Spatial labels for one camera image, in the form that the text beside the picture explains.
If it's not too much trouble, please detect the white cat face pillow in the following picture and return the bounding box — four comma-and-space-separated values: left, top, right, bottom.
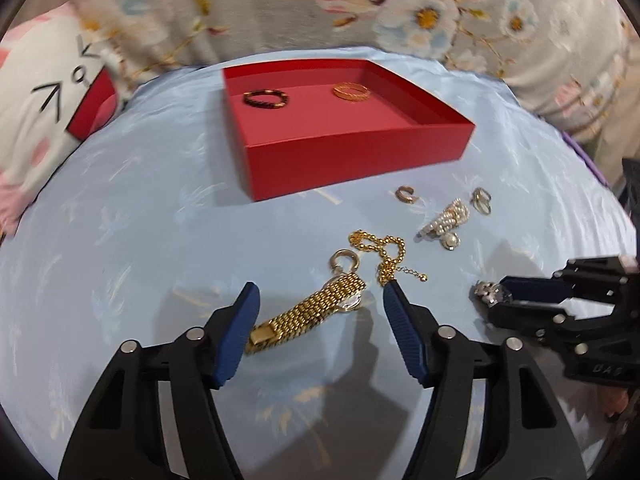
0, 1, 121, 233

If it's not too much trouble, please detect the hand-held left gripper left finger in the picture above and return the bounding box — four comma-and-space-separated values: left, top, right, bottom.
57, 281, 262, 480

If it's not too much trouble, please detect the gold mesh band bracelet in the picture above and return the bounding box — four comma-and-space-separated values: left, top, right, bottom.
244, 273, 368, 356

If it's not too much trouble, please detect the silver stone ring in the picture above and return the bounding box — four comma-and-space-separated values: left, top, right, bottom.
470, 188, 493, 216

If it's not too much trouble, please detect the purple cloth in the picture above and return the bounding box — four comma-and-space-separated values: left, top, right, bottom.
562, 129, 612, 188

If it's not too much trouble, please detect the dark bead bracelet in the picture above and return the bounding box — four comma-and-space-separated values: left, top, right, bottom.
243, 89, 290, 109

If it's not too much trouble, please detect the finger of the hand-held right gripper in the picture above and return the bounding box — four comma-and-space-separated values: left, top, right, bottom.
486, 301, 572, 342
501, 255, 640, 306

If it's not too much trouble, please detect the grey floral blanket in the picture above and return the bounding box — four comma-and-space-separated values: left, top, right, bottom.
47, 0, 640, 161

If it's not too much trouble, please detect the gold bead chain bracelet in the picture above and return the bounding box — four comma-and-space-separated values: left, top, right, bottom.
348, 230, 429, 288

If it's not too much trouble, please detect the light blue palm-print sheet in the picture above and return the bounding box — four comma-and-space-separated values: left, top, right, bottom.
5, 46, 638, 480

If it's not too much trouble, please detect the gold twisted bangle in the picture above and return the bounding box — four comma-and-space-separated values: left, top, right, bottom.
333, 83, 370, 102

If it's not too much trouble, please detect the pearl bracelet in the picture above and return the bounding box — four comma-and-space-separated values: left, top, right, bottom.
418, 199, 472, 251

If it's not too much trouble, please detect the red cardboard box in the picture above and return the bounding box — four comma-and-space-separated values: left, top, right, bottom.
222, 58, 475, 202

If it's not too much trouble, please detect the gold hoop earring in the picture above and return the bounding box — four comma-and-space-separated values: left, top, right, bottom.
328, 249, 358, 276

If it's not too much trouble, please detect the silver crystal band bracelet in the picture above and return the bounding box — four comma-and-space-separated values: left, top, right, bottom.
473, 281, 505, 307

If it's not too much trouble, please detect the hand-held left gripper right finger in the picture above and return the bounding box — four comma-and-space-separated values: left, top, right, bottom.
382, 280, 586, 480

